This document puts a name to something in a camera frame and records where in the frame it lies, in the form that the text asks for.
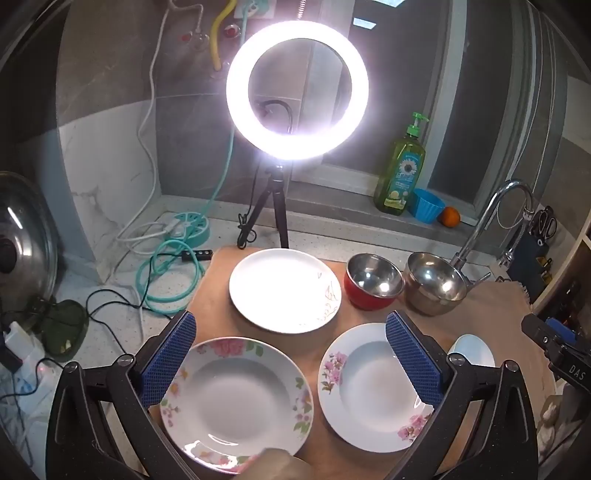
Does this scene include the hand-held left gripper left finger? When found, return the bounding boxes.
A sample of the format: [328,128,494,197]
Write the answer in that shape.
[45,310,204,480]

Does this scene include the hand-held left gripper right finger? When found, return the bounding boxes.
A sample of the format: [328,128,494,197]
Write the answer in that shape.
[385,309,541,480]

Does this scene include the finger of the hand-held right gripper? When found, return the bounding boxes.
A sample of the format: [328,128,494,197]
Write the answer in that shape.
[546,318,591,344]
[522,314,566,358]

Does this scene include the pink blossom print plate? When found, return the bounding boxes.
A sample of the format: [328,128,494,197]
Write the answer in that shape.
[318,323,451,455]

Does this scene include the light blue bowl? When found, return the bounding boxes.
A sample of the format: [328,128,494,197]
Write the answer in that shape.
[447,335,496,370]

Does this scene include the rose print plate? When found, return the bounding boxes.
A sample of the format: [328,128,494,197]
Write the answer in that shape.
[159,337,315,476]

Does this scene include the plain steel bowl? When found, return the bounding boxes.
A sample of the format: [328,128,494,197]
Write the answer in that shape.
[404,251,468,317]

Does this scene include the red steel bowl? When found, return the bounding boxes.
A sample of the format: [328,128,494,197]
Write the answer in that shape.
[344,253,406,311]

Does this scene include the white rag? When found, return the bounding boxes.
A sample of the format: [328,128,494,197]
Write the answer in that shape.
[540,394,561,444]

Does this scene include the dark blue holder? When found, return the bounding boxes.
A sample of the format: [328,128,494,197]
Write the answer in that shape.
[508,231,555,296]

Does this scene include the black scissors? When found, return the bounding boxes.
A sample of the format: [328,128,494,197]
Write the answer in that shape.
[529,208,559,241]

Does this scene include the dark green object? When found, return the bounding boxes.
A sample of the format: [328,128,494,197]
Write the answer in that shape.
[39,299,88,361]

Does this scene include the chrome faucet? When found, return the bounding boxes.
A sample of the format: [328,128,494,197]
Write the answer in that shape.
[450,179,536,287]

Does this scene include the white power strip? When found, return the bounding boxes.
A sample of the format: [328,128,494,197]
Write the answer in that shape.
[0,320,47,384]

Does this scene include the blue fluted cup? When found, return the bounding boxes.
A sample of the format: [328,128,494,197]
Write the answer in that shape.
[409,188,446,224]

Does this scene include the green dish soap bottle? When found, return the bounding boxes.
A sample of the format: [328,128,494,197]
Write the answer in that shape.
[373,112,428,214]

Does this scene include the steel pot lid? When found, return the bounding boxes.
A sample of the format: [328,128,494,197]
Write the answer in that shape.
[0,172,61,333]

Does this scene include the chrome flexible sprayer hose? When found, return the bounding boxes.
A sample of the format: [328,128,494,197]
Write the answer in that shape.
[496,208,533,268]

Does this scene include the white cable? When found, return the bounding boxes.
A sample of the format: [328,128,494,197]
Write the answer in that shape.
[115,9,185,254]

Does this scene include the teal cable reel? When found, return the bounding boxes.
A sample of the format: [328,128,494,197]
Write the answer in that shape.
[164,210,211,252]

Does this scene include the black ring light cable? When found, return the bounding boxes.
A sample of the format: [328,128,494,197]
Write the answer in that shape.
[237,161,260,250]

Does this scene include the white ring light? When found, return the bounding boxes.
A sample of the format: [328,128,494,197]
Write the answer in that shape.
[225,33,370,161]

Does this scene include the yellow hose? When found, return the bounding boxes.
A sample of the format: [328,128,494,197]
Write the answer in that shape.
[210,0,241,72]

